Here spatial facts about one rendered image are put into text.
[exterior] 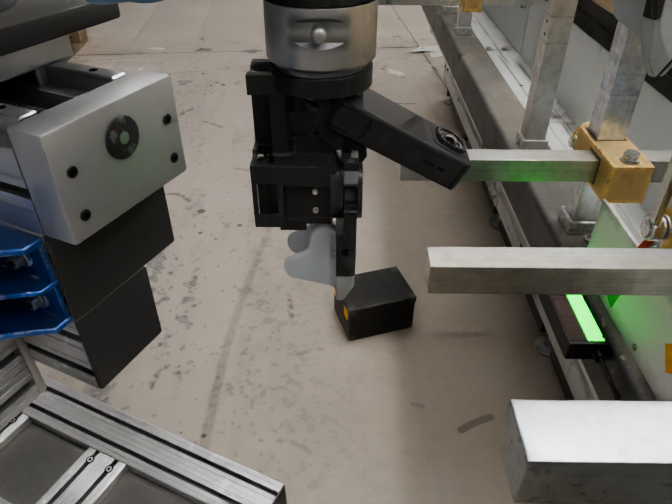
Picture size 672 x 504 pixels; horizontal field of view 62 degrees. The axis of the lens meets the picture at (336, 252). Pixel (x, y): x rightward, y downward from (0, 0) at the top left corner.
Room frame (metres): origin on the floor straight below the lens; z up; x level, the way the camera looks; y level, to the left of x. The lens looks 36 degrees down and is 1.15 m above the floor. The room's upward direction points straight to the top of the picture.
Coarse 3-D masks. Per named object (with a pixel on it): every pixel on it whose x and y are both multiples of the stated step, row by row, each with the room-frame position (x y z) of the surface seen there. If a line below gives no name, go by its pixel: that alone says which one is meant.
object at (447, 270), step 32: (448, 256) 0.39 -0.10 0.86; (480, 256) 0.39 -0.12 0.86; (512, 256) 0.39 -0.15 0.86; (544, 256) 0.39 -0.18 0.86; (576, 256) 0.39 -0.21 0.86; (608, 256) 0.39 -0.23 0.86; (640, 256) 0.39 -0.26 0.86; (448, 288) 0.38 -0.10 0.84; (480, 288) 0.37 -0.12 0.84; (512, 288) 0.37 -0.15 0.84; (544, 288) 0.37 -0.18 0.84; (576, 288) 0.37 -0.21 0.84; (608, 288) 0.37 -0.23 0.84; (640, 288) 0.37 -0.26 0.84
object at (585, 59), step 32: (544, 0) 1.63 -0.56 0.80; (512, 32) 1.87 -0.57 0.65; (576, 32) 1.36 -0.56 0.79; (608, 32) 1.20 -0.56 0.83; (576, 64) 1.31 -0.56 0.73; (576, 96) 1.27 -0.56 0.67; (640, 96) 0.99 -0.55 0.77; (640, 128) 0.96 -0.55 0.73; (512, 224) 1.50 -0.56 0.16; (544, 320) 1.10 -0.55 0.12; (576, 384) 0.86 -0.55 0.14
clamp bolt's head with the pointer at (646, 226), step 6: (666, 216) 0.46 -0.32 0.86; (642, 222) 0.46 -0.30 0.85; (648, 222) 0.45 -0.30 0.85; (666, 222) 0.45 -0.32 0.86; (642, 228) 0.46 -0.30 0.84; (648, 228) 0.45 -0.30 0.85; (666, 228) 0.45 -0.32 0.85; (642, 234) 0.46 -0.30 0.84; (648, 234) 0.45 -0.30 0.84; (666, 234) 0.45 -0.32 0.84; (642, 246) 0.47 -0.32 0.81; (648, 246) 0.46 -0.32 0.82
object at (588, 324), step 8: (568, 296) 0.52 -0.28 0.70; (576, 296) 0.52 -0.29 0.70; (576, 304) 0.51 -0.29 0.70; (584, 304) 0.51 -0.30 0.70; (576, 312) 0.49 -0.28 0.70; (584, 312) 0.49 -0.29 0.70; (584, 320) 0.48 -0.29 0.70; (592, 320) 0.48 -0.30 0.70; (584, 328) 0.47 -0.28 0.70; (592, 328) 0.47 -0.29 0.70; (592, 336) 0.45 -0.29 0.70; (600, 336) 0.45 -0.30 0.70
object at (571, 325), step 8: (552, 296) 0.52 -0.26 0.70; (560, 296) 0.52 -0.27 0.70; (560, 304) 0.51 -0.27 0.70; (568, 304) 0.51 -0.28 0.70; (560, 312) 0.49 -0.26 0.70; (568, 312) 0.49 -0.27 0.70; (568, 320) 0.48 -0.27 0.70; (576, 320) 0.48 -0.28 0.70; (568, 328) 0.47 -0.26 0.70; (576, 328) 0.47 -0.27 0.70; (568, 336) 0.45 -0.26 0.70; (576, 336) 0.45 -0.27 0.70; (584, 336) 0.45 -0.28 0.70
